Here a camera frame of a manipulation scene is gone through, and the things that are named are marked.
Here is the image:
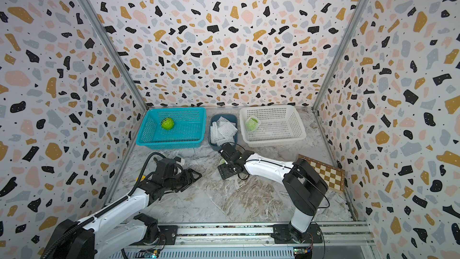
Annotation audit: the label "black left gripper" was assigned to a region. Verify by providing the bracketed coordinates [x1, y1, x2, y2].
[163, 168, 202, 193]

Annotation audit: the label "white foam net sleeve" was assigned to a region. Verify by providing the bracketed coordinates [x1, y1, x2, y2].
[245, 116, 261, 133]

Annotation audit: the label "green custard apple dark spots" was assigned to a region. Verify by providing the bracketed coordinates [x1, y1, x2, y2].
[161, 118, 175, 130]

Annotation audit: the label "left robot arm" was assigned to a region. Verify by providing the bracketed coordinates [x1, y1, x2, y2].
[41, 152, 202, 259]

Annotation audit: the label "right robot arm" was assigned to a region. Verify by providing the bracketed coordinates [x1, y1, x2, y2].
[218, 143, 329, 243]

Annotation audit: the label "white foam nets pile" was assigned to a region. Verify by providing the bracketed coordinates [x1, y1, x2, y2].
[209, 116, 238, 146]

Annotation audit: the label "dark blue net bin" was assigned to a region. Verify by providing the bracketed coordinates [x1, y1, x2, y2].
[208, 114, 238, 151]

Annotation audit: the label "teal plastic basket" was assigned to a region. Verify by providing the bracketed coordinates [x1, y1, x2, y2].
[136, 107, 207, 150]

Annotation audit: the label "white plastic basket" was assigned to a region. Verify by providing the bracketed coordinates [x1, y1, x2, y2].
[240, 105, 307, 147]

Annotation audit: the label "wooden chessboard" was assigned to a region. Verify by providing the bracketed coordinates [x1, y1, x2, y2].
[298, 154, 345, 193]

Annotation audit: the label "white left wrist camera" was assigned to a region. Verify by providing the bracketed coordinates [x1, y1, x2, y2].
[174, 156, 185, 165]

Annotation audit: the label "black corrugated cable conduit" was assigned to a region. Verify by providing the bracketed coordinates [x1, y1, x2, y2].
[39, 152, 166, 259]

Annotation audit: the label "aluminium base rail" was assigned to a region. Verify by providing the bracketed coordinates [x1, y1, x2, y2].
[89, 221, 378, 259]

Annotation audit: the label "aluminium corner post left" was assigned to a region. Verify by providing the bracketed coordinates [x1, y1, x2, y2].
[78, 0, 148, 113]

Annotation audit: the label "aluminium corner post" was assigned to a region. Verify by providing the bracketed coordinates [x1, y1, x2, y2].
[311, 0, 368, 112]
[78, 0, 148, 113]

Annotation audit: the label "aluminium corner post right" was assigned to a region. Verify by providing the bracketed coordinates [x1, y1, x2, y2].
[311, 0, 368, 112]

